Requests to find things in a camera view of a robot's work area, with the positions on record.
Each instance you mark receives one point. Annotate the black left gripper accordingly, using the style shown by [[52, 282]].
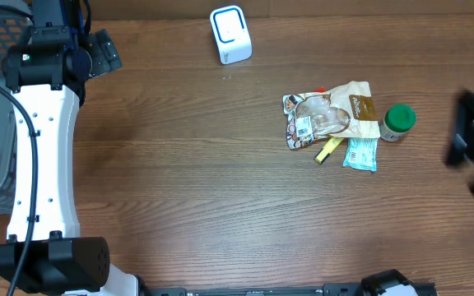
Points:
[[102, 55]]

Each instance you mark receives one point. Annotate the red Nescafe coffee stick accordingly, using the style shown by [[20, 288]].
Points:
[[320, 89]]

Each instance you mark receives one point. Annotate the yellow black marker pen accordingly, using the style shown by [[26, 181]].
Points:
[[328, 149]]

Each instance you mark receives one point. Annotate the beige PanTree snack pouch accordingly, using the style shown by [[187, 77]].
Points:
[[344, 111]]

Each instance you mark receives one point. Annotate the teal tissue pack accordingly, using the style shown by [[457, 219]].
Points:
[[361, 154]]

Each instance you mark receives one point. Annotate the green lid jar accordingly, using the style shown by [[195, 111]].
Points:
[[397, 122]]

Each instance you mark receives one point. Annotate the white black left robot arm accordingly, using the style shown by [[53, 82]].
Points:
[[45, 80]]

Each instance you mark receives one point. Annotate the white barcode scanner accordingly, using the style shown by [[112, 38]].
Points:
[[231, 34]]

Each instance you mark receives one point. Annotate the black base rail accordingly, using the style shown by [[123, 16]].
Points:
[[344, 289]]

